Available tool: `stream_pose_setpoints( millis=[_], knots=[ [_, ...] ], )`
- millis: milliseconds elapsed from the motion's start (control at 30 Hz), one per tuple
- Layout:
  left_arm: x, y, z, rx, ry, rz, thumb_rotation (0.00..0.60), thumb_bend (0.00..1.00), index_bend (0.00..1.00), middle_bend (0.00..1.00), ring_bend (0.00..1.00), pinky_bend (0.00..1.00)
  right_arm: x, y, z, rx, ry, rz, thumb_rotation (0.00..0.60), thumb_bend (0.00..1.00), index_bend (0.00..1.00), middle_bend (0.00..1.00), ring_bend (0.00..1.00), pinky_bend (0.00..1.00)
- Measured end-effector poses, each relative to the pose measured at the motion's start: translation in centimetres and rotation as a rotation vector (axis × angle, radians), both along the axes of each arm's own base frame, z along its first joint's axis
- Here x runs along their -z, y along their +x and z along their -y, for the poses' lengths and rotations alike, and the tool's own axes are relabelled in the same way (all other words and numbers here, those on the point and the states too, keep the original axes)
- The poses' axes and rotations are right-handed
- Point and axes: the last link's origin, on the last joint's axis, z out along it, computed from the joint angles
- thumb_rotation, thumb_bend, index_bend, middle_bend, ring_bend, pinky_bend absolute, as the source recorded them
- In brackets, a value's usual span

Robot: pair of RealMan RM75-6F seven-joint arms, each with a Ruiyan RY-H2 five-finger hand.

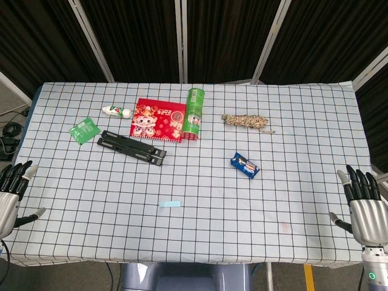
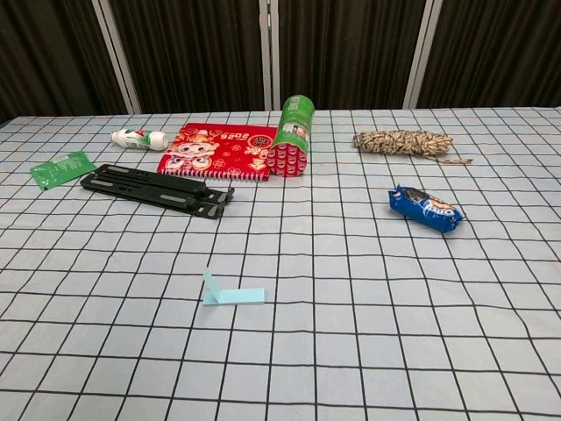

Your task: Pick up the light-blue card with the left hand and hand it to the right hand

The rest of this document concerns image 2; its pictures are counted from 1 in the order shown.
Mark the green red cylindrical can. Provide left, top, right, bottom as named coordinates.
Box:
left=266, top=94, right=317, bottom=180

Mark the red spiral notebook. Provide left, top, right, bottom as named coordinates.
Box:
left=157, top=123, right=279, bottom=183

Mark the blue checkered tablecloth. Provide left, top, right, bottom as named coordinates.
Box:
left=0, top=104, right=561, bottom=421

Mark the blue cookie package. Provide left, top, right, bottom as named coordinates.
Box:
left=387, top=184, right=465, bottom=236

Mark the white green-label drink bottle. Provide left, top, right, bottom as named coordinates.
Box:
left=110, top=128, right=170, bottom=153

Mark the dark pleated curtain panel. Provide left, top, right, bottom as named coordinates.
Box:
left=276, top=0, right=427, bottom=111
left=415, top=0, right=561, bottom=110
left=107, top=0, right=266, bottom=113
left=0, top=0, right=128, bottom=124

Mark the green foil sachet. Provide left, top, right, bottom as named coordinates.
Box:
left=29, top=150, right=98, bottom=191

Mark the braided beige rope bundle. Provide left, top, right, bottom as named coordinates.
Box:
left=352, top=129, right=474, bottom=166

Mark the white partition frame post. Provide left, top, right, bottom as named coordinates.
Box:
left=401, top=0, right=444, bottom=110
left=90, top=0, right=142, bottom=114
left=258, top=0, right=282, bottom=111

